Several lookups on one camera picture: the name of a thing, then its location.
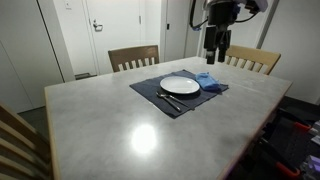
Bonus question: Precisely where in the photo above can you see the silver metal block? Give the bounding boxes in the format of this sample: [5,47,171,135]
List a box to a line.
[301,154,320,180]

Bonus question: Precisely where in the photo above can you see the dark blue fabric placemat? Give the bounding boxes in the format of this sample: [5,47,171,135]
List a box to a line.
[129,69,230,120]

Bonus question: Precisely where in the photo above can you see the white round plate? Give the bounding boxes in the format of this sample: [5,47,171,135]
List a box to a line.
[159,75,201,95]

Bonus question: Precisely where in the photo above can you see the brown wooden slatted chair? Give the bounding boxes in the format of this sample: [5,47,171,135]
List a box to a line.
[107,44,160,73]

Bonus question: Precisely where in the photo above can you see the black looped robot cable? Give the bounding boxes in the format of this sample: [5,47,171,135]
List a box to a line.
[188,0,210,32]

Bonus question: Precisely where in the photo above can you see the white and blue wrist camera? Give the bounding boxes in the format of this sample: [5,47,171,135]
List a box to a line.
[232,0,270,15]

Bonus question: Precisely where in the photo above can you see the black clamp with orange handle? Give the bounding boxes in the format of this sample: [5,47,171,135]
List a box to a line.
[281,113,314,134]
[258,136,302,178]

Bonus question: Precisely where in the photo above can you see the white room door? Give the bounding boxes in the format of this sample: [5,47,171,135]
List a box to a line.
[83,0,145,76]

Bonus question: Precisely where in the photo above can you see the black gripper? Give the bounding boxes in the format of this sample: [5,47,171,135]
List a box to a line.
[203,1,240,65]

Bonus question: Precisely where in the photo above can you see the light wooden slatted chair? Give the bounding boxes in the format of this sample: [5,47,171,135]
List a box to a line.
[223,44,282,76]
[0,102,54,180]

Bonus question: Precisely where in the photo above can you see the silver lever door handle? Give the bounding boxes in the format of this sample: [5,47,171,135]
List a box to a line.
[92,19,104,33]

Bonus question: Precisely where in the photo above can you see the silver metal fork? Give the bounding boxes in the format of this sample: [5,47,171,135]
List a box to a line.
[164,94,190,109]

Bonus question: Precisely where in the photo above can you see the thin black camera cable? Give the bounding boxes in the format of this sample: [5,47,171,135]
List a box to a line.
[233,9,260,24]

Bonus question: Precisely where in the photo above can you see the blue folded cloth napkin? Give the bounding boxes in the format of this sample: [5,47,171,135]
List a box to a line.
[194,71,222,93]

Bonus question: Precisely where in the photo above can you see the silver metal spoon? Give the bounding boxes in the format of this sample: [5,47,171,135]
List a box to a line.
[155,91,182,113]

